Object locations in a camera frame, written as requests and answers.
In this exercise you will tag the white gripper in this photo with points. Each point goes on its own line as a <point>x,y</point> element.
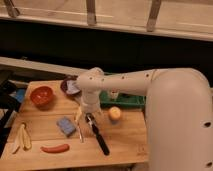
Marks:
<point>90,104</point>

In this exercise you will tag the black handled dish brush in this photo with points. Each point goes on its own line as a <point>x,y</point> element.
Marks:
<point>90,119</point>

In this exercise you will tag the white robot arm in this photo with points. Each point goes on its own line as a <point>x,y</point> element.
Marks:
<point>179,113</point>

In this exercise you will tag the red bowl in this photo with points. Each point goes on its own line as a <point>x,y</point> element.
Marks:
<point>41,96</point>

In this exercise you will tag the metal fork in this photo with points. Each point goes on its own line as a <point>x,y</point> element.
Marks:
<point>79,131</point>

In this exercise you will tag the blue sponge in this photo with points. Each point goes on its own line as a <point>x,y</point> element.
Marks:
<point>66,126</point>

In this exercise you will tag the wooden cutting board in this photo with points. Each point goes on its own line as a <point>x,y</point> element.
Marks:
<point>126,140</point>

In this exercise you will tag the red sausage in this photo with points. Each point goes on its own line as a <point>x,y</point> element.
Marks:
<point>56,149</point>

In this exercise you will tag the yellow apple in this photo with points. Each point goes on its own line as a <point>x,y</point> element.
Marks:
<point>114,113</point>

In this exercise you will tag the white cup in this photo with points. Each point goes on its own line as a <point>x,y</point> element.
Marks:
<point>113,95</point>

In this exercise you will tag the green plastic tray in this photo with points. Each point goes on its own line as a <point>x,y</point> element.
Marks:
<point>123,100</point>

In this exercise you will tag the blue object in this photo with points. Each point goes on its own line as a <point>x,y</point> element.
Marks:
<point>20,94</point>

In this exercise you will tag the black chair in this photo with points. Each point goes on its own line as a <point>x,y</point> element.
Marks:
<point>6,102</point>

